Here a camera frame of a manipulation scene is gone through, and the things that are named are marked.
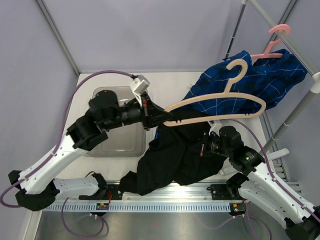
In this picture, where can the clear plastic bin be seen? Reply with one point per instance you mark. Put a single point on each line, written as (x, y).
(126, 141)

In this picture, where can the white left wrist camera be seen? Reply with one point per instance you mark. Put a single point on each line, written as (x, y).
(138, 86)

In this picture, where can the black shirt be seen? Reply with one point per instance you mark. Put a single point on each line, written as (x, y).
(173, 156)

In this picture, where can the metal clothes rack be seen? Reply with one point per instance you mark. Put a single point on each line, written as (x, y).
(247, 30)

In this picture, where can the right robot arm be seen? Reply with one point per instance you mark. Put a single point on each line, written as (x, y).
(256, 182)

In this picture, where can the beige wooden hanger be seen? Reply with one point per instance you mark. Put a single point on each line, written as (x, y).
(224, 96)

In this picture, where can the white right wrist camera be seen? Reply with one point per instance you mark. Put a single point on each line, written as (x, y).
(215, 126)

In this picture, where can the slotted cable duct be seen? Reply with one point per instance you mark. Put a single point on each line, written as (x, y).
(139, 207)

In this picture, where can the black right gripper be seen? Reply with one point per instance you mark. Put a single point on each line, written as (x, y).
(204, 150)

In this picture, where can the pink plastic hanger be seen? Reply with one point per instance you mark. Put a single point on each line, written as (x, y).
(268, 54)

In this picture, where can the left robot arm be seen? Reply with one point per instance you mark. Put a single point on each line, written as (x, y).
(38, 186)

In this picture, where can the blue plaid shirt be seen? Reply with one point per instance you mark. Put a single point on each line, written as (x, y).
(269, 79)

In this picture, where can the aluminium mounting rail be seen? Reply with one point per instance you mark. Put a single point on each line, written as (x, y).
(160, 191)

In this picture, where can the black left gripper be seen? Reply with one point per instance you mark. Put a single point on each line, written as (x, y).
(152, 115)

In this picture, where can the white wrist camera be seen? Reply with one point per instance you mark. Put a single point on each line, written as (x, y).
(138, 86)
(215, 126)

